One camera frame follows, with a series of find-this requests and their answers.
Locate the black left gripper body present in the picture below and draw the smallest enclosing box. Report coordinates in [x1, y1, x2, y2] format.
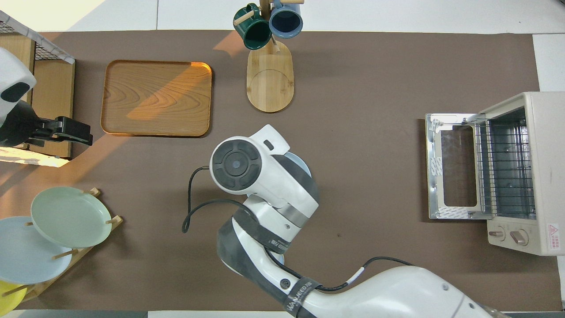
[54, 116, 92, 136]

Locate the cream toaster oven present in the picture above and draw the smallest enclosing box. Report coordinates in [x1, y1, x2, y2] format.
[475, 91, 565, 257]

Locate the wooden step shelf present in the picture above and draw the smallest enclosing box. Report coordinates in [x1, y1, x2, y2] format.
[0, 33, 75, 159]

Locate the wooden serving tray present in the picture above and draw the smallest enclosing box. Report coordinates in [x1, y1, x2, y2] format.
[100, 60, 213, 138]

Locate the pale green plate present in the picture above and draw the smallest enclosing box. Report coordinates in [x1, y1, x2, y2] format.
[30, 186, 113, 249]

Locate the wooden plate rack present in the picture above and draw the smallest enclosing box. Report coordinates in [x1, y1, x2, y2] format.
[0, 188, 124, 303]

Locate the light blue racked plate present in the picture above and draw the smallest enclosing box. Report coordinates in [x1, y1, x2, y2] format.
[0, 216, 73, 284]

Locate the yellow plate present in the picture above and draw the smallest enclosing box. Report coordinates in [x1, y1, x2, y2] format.
[0, 280, 28, 313]

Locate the wooden mug tree stand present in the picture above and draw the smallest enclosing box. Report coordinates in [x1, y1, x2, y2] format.
[234, 0, 305, 114]

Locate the dark green mug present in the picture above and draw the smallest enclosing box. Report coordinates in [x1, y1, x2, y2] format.
[233, 4, 272, 50]

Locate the blue mug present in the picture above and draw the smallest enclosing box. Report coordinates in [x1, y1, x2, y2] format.
[268, 0, 304, 39]

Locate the brown table mat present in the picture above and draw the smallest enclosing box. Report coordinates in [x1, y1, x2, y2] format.
[0, 30, 563, 312]

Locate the black wire basket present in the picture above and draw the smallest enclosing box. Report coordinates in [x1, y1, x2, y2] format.
[0, 11, 75, 64]

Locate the wire oven rack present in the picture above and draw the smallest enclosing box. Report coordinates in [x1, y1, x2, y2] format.
[479, 119, 537, 217]

